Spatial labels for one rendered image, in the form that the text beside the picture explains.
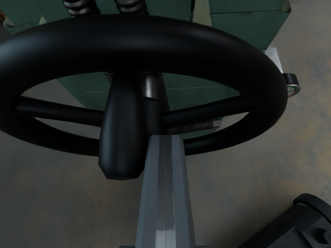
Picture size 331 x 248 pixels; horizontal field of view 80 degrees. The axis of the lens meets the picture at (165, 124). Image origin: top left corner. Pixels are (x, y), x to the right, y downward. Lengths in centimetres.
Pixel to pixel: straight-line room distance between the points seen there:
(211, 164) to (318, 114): 65
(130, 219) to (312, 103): 114
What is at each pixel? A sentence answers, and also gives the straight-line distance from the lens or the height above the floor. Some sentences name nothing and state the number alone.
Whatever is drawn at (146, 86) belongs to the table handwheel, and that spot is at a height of 83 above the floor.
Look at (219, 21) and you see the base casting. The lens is 36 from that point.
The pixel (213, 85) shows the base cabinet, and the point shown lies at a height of 59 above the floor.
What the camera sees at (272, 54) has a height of 62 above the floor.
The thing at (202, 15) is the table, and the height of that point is 87.
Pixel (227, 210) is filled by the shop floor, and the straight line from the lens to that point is 106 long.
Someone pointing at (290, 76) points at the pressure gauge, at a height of 69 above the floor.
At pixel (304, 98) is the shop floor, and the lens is 136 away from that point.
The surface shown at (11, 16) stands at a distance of 40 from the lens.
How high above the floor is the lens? 102
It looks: 70 degrees down
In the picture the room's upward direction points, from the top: 6 degrees counter-clockwise
